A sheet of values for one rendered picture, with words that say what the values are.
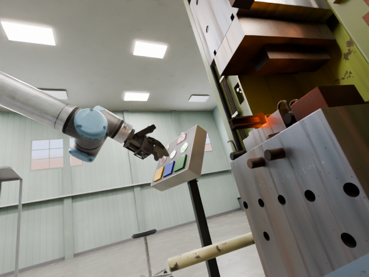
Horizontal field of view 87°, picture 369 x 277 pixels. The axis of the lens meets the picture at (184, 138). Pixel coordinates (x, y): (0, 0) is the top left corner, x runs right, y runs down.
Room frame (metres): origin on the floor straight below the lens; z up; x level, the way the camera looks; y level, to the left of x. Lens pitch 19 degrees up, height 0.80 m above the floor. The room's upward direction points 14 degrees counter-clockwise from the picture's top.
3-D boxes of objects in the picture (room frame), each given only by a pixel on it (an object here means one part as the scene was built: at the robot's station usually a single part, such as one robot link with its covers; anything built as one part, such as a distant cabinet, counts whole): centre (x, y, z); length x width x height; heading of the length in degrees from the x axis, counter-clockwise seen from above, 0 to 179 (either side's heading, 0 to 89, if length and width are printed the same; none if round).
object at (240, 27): (0.66, -0.44, 1.32); 0.42 x 0.20 x 0.10; 109
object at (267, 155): (0.46, -0.20, 0.87); 0.04 x 0.03 x 0.03; 109
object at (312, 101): (0.45, -0.35, 0.95); 0.12 x 0.09 x 0.07; 109
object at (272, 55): (0.65, -0.48, 1.24); 0.30 x 0.07 x 0.06; 109
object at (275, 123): (0.66, -0.44, 0.96); 0.42 x 0.20 x 0.09; 109
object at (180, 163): (0.94, 0.05, 1.01); 0.07 x 0.05 x 0.07; 44
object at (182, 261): (0.89, -0.04, 0.62); 0.44 x 0.05 x 0.05; 109
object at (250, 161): (0.54, -0.17, 0.87); 0.04 x 0.03 x 0.03; 109
